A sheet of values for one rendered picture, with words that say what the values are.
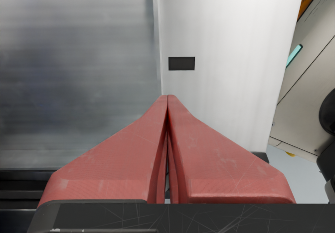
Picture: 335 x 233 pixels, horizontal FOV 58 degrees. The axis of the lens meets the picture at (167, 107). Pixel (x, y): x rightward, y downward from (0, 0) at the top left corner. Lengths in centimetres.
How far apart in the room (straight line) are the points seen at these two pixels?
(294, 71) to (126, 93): 82
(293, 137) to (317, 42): 39
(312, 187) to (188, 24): 174
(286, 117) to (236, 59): 87
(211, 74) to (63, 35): 17
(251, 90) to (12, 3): 27
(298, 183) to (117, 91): 166
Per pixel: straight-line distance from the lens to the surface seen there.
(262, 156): 43
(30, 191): 49
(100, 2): 32
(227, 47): 34
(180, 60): 34
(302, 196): 203
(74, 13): 33
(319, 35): 108
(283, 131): 124
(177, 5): 32
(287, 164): 180
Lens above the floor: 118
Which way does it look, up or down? 55 degrees down
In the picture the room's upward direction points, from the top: 179 degrees counter-clockwise
